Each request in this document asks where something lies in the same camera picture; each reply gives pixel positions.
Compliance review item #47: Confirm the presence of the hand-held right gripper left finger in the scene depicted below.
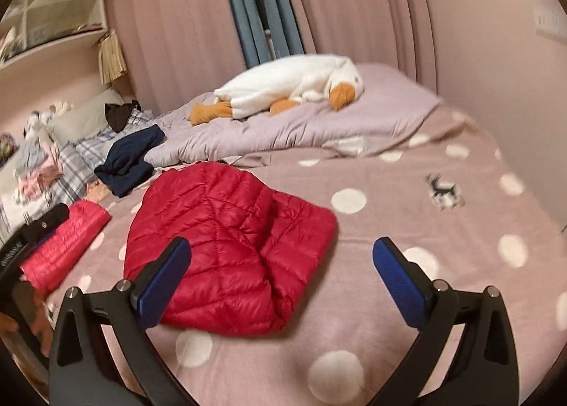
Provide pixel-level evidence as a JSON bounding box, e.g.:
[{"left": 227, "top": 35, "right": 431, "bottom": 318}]
[{"left": 48, "top": 237, "right": 193, "bottom": 406}]

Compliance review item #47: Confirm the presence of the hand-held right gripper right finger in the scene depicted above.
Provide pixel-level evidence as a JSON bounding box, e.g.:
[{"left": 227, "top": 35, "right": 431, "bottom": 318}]
[{"left": 372, "top": 237, "right": 520, "bottom": 406}]

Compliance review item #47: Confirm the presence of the red down jacket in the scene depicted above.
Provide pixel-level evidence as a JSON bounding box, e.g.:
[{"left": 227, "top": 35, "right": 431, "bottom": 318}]
[
  {"left": 123, "top": 162, "right": 339, "bottom": 338},
  {"left": 18, "top": 200, "right": 111, "bottom": 294}
]

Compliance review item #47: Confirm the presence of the pile of pink grey clothes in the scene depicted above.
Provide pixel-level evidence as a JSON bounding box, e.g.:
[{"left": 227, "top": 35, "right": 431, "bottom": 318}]
[{"left": 13, "top": 131, "right": 65, "bottom": 205}]

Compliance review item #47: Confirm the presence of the person's left hand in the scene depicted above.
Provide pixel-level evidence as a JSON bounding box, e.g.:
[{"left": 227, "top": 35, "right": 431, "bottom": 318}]
[{"left": 33, "top": 300, "right": 55, "bottom": 357}]

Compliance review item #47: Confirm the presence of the polka dot bed sheet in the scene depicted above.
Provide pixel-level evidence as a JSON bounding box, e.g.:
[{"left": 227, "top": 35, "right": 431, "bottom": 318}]
[{"left": 44, "top": 105, "right": 567, "bottom": 406}]

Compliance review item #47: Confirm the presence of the peach cloth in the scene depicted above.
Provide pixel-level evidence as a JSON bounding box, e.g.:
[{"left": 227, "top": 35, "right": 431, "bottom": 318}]
[{"left": 86, "top": 182, "right": 111, "bottom": 203}]

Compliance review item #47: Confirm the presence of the floral plush toy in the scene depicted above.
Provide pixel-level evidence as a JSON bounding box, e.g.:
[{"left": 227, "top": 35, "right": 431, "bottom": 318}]
[{"left": 0, "top": 133, "right": 21, "bottom": 165}]

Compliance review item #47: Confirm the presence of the plaid pillow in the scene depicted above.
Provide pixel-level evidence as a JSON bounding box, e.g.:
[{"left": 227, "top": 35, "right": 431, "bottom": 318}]
[{"left": 0, "top": 109, "right": 153, "bottom": 229}]

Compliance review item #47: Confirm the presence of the navy blue garment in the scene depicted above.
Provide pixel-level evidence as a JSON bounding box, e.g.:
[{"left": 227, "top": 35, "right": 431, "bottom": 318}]
[{"left": 94, "top": 124, "right": 165, "bottom": 198}]

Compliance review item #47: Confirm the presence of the white dog plush toy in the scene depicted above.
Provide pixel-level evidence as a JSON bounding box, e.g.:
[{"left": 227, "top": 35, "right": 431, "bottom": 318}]
[{"left": 24, "top": 100, "right": 74, "bottom": 132}]

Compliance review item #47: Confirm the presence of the beige pillow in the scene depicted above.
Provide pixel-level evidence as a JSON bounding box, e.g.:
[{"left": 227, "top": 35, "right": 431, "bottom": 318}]
[{"left": 46, "top": 88, "right": 125, "bottom": 143}]

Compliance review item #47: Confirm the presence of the grey duvet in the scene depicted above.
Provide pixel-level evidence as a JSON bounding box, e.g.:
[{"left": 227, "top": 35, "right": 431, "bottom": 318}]
[{"left": 144, "top": 62, "right": 444, "bottom": 167}]

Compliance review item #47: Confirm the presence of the black garment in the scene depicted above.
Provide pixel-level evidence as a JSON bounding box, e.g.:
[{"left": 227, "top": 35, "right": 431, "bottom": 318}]
[{"left": 105, "top": 100, "right": 142, "bottom": 133}]

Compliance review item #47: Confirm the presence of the hanging straw fringe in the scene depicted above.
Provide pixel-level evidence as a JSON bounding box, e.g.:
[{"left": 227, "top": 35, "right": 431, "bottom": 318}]
[{"left": 97, "top": 30, "right": 129, "bottom": 85}]

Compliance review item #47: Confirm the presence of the white shelf unit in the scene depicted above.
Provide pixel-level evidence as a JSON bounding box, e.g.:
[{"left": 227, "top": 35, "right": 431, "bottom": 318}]
[{"left": 0, "top": 0, "right": 109, "bottom": 74}]

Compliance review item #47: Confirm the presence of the white goose plush toy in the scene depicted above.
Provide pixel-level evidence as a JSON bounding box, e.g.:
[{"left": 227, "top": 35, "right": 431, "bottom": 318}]
[{"left": 190, "top": 54, "right": 364, "bottom": 127}]

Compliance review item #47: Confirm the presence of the pink curtain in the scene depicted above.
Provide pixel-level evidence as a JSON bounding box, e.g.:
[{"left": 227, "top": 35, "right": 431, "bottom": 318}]
[
  {"left": 108, "top": 0, "right": 246, "bottom": 112},
  {"left": 275, "top": 0, "right": 439, "bottom": 96}
]

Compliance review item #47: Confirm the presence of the blue curtain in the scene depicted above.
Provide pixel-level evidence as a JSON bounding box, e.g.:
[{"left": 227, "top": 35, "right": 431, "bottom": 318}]
[{"left": 217, "top": 0, "right": 306, "bottom": 69}]

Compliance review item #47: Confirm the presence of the white wall socket strip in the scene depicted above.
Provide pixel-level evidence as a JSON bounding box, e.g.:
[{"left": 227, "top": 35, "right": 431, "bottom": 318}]
[{"left": 534, "top": 5, "right": 567, "bottom": 41}]

